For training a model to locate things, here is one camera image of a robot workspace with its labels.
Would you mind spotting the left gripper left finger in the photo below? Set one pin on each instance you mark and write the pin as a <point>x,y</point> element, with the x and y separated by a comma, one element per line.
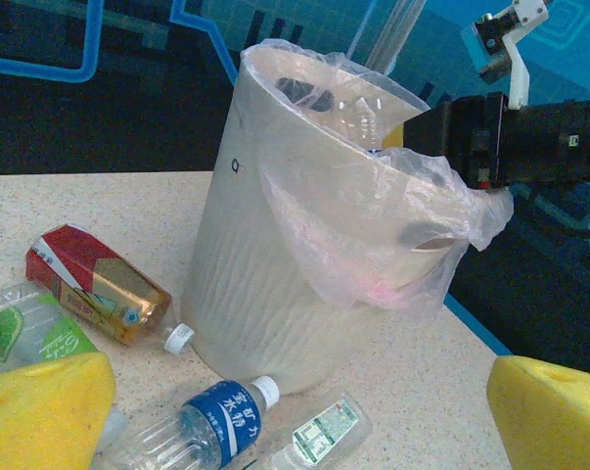
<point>40,421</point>

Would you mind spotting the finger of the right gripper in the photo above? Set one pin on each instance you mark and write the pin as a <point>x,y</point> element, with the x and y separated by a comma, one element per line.
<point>429,129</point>
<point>396,137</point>

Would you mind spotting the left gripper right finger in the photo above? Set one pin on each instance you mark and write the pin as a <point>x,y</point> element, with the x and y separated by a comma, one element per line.
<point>554,426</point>

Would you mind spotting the blue label bottle red cap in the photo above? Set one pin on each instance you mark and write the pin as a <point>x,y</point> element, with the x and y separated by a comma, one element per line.
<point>363,122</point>

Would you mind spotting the green lime label bottle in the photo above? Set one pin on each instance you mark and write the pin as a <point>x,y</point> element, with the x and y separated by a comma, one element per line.
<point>30,328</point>

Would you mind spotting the red gold label bottle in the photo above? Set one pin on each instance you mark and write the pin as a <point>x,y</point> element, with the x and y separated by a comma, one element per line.
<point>104,289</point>

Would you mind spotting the beige plastic bin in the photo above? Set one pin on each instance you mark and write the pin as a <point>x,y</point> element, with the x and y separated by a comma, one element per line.
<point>226,294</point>

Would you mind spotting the clear plastic bin liner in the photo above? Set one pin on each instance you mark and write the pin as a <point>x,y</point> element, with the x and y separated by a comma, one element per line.
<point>348,245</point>

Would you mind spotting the blue label bottle white cap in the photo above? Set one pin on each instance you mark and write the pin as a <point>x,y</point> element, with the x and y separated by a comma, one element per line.
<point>221,421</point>

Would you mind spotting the small bottle green white label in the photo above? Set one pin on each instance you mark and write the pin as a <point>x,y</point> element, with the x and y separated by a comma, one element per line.
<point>324,433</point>

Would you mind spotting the aluminium frame post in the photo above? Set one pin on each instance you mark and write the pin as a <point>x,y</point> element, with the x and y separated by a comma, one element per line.
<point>397,29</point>

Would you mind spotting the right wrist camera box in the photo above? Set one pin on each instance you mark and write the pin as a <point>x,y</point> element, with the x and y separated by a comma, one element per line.
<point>490,44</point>

